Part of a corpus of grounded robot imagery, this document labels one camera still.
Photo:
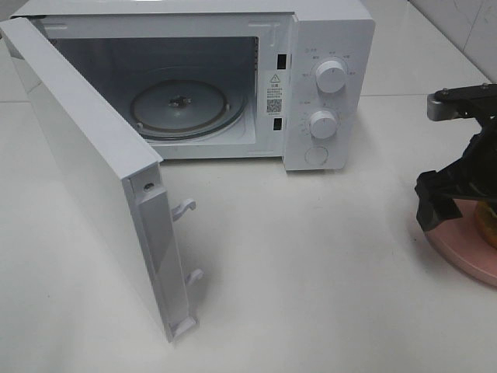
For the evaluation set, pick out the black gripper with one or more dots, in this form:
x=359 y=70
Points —
x=471 y=177

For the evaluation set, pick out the pink round plate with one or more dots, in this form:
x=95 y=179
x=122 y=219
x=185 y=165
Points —
x=459 y=241

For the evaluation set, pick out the burger with lettuce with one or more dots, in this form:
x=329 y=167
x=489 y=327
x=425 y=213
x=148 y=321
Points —
x=485 y=222

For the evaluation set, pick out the round white door button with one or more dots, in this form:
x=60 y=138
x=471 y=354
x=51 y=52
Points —
x=316 y=156

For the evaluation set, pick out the white microwave door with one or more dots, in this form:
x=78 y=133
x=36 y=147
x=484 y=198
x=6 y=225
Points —
x=112 y=172

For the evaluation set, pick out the white lower timer knob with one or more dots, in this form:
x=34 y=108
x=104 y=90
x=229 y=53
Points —
x=323 y=124

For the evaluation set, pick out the white upper power knob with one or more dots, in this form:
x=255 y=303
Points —
x=331 y=75

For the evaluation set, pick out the white microwave oven body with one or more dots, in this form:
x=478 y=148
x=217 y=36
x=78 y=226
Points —
x=275 y=45

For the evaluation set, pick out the glass microwave turntable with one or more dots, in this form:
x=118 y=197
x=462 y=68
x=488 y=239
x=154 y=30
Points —
x=178 y=104

